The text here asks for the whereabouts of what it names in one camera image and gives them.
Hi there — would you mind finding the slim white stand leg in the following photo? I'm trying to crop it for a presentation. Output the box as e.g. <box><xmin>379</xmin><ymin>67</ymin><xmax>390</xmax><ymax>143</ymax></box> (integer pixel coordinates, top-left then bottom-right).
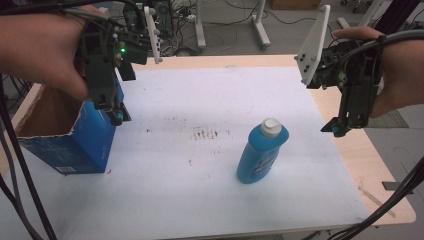
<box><xmin>194</xmin><ymin>0</ymin><xmax>208</xmax><ymax>50</ymax></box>

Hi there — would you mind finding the black tape strip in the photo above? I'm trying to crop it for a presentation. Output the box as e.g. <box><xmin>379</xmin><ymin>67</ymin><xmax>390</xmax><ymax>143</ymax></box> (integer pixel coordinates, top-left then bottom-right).
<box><xmin>382</xmin><ymin>181</ymin><xmax>415</xmax><ymax>195</ymax></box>

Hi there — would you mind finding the black cable bundle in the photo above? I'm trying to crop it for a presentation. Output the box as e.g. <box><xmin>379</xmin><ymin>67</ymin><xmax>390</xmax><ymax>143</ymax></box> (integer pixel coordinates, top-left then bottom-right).
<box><xmin>326</xmin><ymin>156</ymin><xmax>424</xmax><ymax>240</ymax></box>

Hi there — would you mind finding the long black floor cable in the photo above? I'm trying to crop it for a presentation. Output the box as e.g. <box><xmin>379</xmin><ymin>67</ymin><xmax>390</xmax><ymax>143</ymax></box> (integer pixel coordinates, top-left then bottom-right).
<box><xmin>224</xmin><ymin>0</ymin><xmax>334</xmax><ymax>38</ymax></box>

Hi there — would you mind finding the person's left hand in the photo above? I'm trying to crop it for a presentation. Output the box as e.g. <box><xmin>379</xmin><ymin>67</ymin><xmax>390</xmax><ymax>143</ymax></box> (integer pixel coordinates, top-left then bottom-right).
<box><xmin>0</xmin><ymin>4</ymin><xmax>104</xmax><ymax>101</ymax></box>

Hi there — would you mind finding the person's right hand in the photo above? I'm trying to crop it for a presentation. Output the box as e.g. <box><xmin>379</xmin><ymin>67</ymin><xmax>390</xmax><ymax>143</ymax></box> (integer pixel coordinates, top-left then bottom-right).
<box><xmin>331</xmin><ymin>25</ymin><xmax>424</xmax><ymax>119</ymax></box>

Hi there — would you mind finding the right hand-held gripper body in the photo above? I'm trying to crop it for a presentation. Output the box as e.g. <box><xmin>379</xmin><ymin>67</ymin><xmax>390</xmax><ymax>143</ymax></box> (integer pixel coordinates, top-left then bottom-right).
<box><xmin>295</xmin><ymin>4</ymin><xmax>384</xmax><ymax>129</ymax></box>

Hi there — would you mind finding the tangle of black floor cables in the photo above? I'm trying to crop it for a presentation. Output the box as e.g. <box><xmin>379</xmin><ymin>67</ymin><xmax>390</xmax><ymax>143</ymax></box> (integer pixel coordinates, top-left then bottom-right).
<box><xmin>159</xmin><ymin>0</ymin><xmax>201</xmax><ymax>57</ymax></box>

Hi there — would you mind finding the black metal stand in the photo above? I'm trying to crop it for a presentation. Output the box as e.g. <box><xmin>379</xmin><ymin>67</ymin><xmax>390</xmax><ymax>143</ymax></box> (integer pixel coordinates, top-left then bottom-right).
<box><xmin>374</xmin><ymin>0</ymin><xmax>423</xmax><ymax>34</ymax></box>

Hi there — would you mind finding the angled white stand leg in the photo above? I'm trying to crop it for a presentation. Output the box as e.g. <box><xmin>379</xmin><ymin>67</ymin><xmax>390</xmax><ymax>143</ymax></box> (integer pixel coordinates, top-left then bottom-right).
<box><xmin>336</xmin><ymin>0</ymin><xmax>384</xmax><ymax>30</ymax></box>

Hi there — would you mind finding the white foam mat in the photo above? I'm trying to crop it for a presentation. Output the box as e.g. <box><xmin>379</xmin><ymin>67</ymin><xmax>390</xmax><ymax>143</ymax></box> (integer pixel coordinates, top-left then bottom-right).
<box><xmin>0</xmin><ymin>65</ymin><xmax>369</xmax><ymax>240</ymax></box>

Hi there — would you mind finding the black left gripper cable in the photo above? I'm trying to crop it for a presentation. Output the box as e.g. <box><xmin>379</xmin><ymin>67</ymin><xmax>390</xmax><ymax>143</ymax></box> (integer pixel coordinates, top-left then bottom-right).
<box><xmin>0</xmin><ymin>0</ymin><xmax>141</xmax><ymax>240</ymax></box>

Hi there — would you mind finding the grey floor mat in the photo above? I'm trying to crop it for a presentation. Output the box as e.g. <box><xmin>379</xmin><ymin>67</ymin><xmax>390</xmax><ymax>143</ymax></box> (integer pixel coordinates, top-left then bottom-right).
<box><xmin>365</xmin><ymin>109</ymin><xmax>410</xmax><ymax>129</ymax></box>

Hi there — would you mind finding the blue liquid bottle white cap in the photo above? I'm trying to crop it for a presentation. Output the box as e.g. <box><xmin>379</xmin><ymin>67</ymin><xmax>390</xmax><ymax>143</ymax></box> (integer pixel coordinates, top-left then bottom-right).
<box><xmin>235</xmin><ymin>117</ymin><xmax>290</xmax><ymax>185</ymax></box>

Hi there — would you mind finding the white stand leg with foot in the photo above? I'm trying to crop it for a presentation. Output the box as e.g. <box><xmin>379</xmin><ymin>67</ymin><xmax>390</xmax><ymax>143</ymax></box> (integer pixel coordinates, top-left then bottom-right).
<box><xmin>251</xmin><ymin>0</ymin><xmax>272</xmax><ymax>50</ymax></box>

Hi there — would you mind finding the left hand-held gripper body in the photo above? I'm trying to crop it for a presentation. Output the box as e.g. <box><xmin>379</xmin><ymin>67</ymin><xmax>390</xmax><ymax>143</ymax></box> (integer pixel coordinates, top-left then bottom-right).
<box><xmin>78</xmin><ymin>1</ymin><xmax>164</xmax><ymax>111</ymax></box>

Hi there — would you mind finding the blue cardboard box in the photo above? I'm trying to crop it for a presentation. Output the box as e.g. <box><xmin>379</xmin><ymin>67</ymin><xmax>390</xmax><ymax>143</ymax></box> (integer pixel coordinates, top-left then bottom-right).
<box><xmin>14</xmin><ymin>83</ymin><xmax>126</xmax><ymax>176</ymax></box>

